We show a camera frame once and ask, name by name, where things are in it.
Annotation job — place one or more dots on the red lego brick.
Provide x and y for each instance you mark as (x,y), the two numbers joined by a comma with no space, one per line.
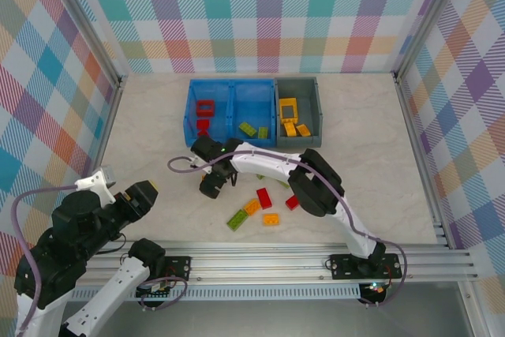
(202,128)
(292,203)
(264,198)

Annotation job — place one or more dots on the green lego brick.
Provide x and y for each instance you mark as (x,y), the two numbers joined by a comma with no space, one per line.
(262,132)
(237,219)
(247,128)

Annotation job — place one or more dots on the red lego window frame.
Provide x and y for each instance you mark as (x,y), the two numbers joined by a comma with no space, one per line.
(198,108)

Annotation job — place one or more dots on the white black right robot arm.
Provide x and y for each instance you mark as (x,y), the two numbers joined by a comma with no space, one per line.
(260,164)

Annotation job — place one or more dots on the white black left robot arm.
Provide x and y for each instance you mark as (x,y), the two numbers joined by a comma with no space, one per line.
(118,281)

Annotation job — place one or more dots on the grey plastic bin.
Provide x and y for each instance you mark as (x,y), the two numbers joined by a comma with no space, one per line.
(307,96)

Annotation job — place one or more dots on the aluminium side rail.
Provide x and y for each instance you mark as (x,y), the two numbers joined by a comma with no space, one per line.
(420,155)
(108,124)

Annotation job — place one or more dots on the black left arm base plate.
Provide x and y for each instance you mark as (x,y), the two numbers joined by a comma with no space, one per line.
(179,268)

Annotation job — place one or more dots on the yellow lego window frame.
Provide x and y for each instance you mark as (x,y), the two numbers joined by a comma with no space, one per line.
(281,110)

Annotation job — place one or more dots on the aluminium front rail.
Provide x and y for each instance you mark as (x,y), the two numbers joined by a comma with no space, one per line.
(256,262)

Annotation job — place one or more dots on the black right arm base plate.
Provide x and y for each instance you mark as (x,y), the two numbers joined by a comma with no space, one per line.
(343,266)

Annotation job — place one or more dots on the aluminium corner post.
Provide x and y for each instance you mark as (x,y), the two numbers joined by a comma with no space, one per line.
(428,17)
(89,17)

